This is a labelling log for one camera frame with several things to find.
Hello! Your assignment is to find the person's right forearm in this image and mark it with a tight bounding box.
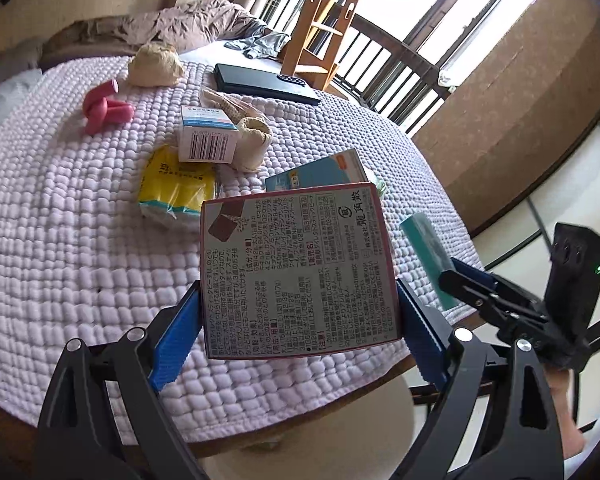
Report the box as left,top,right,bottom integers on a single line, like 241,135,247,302
545,367,588,463

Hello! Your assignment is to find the beige crumpled cloth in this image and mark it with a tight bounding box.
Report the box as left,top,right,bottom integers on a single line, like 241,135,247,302
128,41,186,87

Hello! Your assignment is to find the window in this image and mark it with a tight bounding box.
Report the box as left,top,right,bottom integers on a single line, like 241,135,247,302
350,0,551,91

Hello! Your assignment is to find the white bed sheet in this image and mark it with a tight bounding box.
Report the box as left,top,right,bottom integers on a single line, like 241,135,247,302
177,45,291,68

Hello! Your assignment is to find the teal green packet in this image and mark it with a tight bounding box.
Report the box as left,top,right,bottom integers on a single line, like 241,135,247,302
399,211,461,311

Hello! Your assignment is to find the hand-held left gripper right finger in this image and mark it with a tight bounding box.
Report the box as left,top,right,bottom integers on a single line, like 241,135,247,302
396,277,566,480

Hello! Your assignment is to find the white and blue medicine box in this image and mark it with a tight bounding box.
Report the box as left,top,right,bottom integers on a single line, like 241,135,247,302
177,105,241,163

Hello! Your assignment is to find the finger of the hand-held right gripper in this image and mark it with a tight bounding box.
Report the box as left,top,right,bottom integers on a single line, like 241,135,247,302
450,257,533,306
437,269,518,333

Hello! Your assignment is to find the grey-blue garment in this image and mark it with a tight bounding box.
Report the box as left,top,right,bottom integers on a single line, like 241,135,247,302
224,31,292,59

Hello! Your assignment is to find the white pillow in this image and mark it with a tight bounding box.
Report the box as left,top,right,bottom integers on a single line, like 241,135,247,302
0,67,43,146

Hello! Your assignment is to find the yellow packet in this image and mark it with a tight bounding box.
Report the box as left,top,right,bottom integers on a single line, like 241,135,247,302
138,144,220,222

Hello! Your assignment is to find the lilac quilted mat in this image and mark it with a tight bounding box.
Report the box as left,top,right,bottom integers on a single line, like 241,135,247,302
0,55,486,453

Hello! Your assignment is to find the pink cardboard box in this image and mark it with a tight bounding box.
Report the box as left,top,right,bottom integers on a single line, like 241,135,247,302
200,183,403,361

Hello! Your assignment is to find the black flat case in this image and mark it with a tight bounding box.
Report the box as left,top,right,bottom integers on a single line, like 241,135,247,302
214,62,321,107

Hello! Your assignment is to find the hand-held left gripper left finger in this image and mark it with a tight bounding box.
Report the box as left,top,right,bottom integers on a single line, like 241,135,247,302
32,279,211,480

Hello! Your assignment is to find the brown blanket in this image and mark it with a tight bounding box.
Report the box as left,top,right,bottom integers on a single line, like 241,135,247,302
40,0,268,68

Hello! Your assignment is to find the grey pillow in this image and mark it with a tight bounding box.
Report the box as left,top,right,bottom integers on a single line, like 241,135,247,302
0,37,46,96

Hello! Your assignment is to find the pink plastic toy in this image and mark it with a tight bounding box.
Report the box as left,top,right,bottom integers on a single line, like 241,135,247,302
82,80,134,136

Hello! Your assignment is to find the light blue box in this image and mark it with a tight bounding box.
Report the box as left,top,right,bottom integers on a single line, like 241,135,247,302
265,149,381,196

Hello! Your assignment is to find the black balcony railing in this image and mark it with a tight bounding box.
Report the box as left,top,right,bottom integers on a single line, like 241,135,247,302
260,0,453,136

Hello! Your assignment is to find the wooden bunk ladder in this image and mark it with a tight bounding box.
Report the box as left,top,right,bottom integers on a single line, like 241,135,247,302
280,0,376,91

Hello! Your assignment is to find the small clear packet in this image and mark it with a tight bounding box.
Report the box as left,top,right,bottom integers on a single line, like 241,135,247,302
199,85,253,123

